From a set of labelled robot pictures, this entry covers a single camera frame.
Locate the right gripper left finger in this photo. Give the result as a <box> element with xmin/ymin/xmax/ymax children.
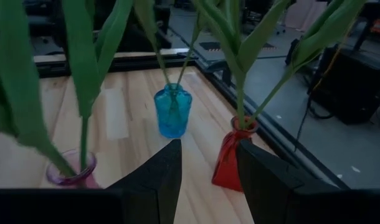
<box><xmin>106</xmin><ymin>139</ymin><xmax>183</xmax><ymax>224</ymax></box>

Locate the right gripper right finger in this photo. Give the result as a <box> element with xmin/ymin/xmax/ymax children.
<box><xmin>235</xmin><ymin>139</ymin><xmax>306</xmax><ymax>224</ymax></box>

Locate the pink artificial tulip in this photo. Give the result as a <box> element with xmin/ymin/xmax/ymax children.
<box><xmin>192</xmin><ymin>0</ymin><xmax>292</xmax><ymax>128</ymax></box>
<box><xmin>246</xmin><ymin>0</ymin><xmax>368</xmax><ymax>128</ymax></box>

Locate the white artificial tulip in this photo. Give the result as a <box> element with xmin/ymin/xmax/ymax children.
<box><xmin>176</xmin><ymin>0</ymin><xmax>209</xmax><ymax>86</ymax></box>
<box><xmin>134</xmin><ymin>0</ymin><xmax>172</xmax><ymax>86</ymax></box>

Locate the dark red artificial tulip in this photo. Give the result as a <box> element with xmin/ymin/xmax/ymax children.
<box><xmin>0</xmin><ymin>0</ymin><xmax>77</xmax><ymax>178</ymax></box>
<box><xmin>61</xmin><ymin>0</ymin><xmax>135</xmax><ymax>172</ymax></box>

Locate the red glass vase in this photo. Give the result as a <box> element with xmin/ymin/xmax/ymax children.
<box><xmin>211</xmin><ymin>115</ymin><xmax>260</xmax><ymax>193</ymax></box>

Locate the teal glass vase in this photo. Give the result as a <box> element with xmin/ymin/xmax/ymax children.
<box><xmin>153</xmin><ymin>82</ymin><xmax>193</xmax><ymax>139</ymax></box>

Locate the purple glass vase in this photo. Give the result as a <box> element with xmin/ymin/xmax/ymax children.
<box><xmin>45</xmin><ymin>148</ymin><xmax>102</xmax><ymax>190</ymax></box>

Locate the black equipment case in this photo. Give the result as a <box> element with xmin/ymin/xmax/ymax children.
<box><xmin>308</xmin><ymin>43</ymin><xmax>380</xmax><ymax>126</ymax></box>

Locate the white board panel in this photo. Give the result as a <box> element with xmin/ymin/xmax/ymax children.
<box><xmin>283</xmin><ymin>0</ymin><xmax>330</xmax><ymax>32</ymax></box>

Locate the black floor cable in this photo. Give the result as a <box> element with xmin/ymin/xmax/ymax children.
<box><xmin>294</xmin><ymin>93</ymin><xmax>334</xmax><ymax>153</ymax></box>

